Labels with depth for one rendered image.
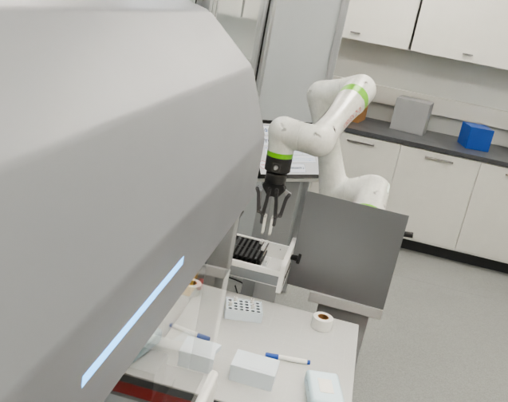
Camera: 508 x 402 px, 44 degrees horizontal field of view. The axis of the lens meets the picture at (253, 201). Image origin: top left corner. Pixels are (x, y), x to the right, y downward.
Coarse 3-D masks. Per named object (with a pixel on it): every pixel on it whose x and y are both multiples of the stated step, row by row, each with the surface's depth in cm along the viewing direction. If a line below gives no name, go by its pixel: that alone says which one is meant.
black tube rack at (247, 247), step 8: (240, 240) 236; (248, 240) 237; (256, 240) 238; (240, 248) 228; (248, 248) 230; (256, 248) 231; (240, 256) 222; (248, 256) 223; (256, 256) 224; (264, 256) 232; (256, 264) 224
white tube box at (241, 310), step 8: (224, 304) 214; (232, 304) 209; (240, 304) 211; (248, 304) 211; (256, 304) 212; (224, 312) 209; (232, 312) 205; (240, 312) 206; (248, 312) 206; (256, 312) 207; (240, 320) 207; (248, 320) 207; (256, 320) 207
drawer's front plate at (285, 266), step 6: (294, 240) 237; (288, 252) 225; (288, 258) 220; (282, 264) 214; (288, 264) 223; (282, 270) 214; (288, 270) 232; (282, 276) 215; (282, 282) 216; (276, 288) 217
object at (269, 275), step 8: (264, 240) 241; (272, 248) 241; (280, 248) 240; (272, 256) 242; (280, 256) 241; (232, 264) 219; (240, 264) 219; (248, 264) 218; (272, 264) 235; (280, 264) 237; (232, 272) 220; (240, 272) 219; (248, 272) 219; (256, 272) 218; (264, 272) 218; (272, 272) 217; (256, 280) 219; (264, 280) 218; (272, 280) 218
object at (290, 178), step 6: (264, 120) 308; (270, 120) 310; (258, 174) 296; (258, 180) 298; (264, 180) 300; (288, 180) 307; (294, 180) 309; (300, 180) 311; (306, 180) 313; (312, 180) 315; (318, 180) 317
